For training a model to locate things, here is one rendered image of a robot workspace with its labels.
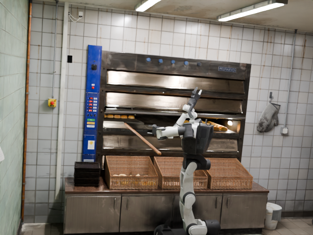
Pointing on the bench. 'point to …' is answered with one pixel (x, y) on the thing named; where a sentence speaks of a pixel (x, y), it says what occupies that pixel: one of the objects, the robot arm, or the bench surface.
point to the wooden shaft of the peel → (143, 140)
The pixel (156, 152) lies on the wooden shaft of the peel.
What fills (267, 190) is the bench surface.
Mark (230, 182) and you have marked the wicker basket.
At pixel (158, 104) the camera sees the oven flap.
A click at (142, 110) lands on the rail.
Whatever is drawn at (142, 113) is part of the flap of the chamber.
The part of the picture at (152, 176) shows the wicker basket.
